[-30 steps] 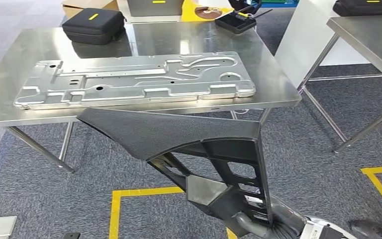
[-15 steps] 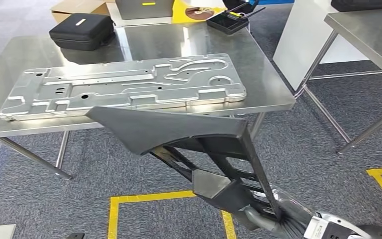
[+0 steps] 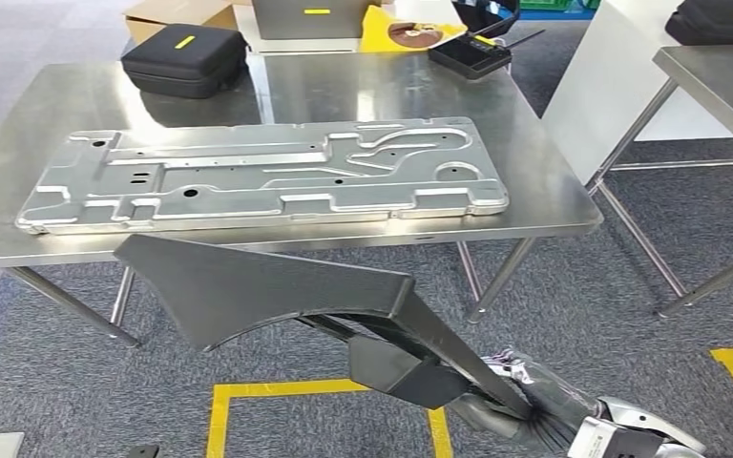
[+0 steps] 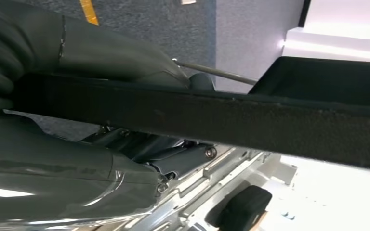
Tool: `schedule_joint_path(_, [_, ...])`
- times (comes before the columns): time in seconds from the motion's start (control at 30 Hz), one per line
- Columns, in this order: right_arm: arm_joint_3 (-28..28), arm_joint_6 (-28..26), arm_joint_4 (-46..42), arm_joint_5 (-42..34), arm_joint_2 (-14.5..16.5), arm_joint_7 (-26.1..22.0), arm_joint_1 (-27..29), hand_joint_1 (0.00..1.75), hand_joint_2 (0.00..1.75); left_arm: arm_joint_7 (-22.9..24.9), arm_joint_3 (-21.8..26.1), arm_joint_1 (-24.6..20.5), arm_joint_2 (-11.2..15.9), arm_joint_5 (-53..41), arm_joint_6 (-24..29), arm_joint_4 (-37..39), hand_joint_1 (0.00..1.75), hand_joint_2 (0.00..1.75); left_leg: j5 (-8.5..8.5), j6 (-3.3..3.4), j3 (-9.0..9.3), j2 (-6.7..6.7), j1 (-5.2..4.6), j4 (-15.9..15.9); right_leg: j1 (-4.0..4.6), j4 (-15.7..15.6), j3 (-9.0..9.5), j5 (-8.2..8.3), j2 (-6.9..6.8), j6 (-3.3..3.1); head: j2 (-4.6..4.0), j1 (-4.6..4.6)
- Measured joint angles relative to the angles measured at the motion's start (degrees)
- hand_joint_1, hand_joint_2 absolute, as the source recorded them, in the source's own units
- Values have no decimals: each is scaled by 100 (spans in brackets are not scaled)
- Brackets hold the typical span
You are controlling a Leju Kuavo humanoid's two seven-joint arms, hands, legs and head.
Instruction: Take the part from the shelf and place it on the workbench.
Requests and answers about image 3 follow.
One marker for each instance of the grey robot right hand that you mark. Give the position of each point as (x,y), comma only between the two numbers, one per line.
(543,385)

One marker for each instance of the black perforated plastic panel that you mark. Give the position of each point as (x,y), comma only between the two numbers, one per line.
(246,291)

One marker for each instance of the white cabinet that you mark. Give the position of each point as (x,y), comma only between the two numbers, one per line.
(600,95)

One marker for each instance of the stainless steel table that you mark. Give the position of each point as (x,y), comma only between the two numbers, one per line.
(720,82)
(404,88)

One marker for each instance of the black tray device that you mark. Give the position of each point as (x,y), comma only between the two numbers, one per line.
(467,60)

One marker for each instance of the pressed silver metal panel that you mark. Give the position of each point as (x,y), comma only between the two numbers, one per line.
(246,177)

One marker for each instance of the green crate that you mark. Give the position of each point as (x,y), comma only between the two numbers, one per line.
(543,3)

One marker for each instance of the yellow paper bag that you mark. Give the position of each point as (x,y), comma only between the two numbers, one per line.
(379,35)

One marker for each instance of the black case with yellow label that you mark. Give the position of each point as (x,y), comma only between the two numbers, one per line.
(714,28)
(183,69)

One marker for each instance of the brown cardboard box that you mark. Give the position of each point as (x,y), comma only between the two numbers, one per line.
(170,12)

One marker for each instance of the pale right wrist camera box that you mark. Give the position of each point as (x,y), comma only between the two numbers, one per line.
(600,439)

